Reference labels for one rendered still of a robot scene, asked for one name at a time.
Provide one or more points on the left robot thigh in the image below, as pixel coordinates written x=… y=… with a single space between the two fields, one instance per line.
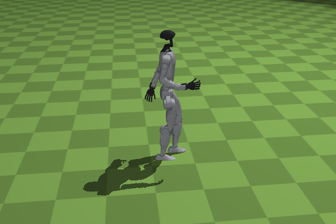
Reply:
x=178 y=107

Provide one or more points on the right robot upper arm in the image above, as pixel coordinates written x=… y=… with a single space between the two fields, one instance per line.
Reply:
x=165 y=62

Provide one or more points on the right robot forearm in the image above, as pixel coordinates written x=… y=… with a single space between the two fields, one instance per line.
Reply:
x=173 y=85

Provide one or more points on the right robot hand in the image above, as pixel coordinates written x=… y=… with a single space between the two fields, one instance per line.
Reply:
x=192 y=85

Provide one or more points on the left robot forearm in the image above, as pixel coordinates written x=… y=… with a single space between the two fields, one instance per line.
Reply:
x=155 y=78

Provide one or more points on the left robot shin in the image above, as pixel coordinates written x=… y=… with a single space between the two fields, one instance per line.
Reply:
x=176 y=134

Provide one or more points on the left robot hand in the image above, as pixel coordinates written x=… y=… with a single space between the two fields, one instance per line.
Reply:
x=150 y=93

